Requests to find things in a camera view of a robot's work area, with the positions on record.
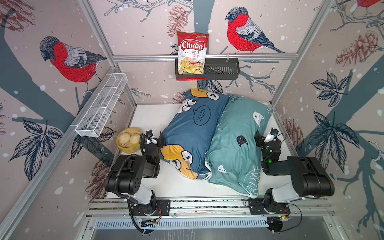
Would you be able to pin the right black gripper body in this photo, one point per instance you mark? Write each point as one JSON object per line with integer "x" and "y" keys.
{"x": 259, "y": 139}

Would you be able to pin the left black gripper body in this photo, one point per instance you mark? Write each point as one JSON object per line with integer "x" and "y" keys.
{"x": 162, "y": 142}

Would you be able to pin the blue cartoon pillow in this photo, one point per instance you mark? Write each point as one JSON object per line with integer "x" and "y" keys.
{"x": 188, "y": 136}

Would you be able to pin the teal cat pillow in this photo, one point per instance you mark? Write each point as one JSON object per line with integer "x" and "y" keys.
{"x": 233, "y": 157}

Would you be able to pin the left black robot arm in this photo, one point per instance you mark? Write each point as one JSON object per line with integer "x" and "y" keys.
{"x": 125, "y": 177}

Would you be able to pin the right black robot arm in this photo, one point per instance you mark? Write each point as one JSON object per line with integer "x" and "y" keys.
{"x": 308, "y": 177}

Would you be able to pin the right white bun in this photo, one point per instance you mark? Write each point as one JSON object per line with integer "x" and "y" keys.
{"x": 134, "y": 139}

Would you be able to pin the white bun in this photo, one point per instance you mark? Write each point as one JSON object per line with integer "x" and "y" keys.
{"x": 124, "y": 138}
{"x": 134, "y": 139}

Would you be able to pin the yellow bowl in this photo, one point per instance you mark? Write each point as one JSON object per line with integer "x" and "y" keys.
{"x": 129, "y": 148}

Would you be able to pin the left white bun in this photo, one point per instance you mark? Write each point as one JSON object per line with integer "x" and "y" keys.
{"x": 124, "y": 138}

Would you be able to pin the red Chuba chips bag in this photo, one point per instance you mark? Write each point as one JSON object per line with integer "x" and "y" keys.
{"x": 192, "y": 51}

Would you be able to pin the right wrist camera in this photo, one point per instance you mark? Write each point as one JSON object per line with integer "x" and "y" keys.
{"x": 271, "y": 135}

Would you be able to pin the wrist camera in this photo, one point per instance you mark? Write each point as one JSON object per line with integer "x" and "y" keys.
{"x": 271, "y": 135}
{"x": 150, "y": 139}

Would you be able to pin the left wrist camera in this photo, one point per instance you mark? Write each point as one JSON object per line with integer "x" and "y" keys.
{"x": 150, "y": 139}

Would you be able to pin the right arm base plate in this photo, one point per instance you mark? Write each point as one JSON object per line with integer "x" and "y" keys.
{"x": 261, "y": 207}

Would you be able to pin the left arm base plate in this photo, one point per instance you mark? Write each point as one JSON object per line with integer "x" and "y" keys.
{"x": 154, "y": 209}

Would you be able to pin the white wire mesh basket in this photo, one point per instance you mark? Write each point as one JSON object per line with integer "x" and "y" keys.
{"x": 100, "y": 105}

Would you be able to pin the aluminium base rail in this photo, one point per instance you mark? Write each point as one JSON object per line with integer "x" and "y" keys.
{"x": 209, "y": 207}

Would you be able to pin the black wall basket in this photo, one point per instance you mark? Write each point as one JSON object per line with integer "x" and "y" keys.
{"x": 214, "y": 69}

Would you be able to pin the aluminium frame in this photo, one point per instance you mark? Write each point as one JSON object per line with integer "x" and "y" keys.
{"x": 25, "y": 200}

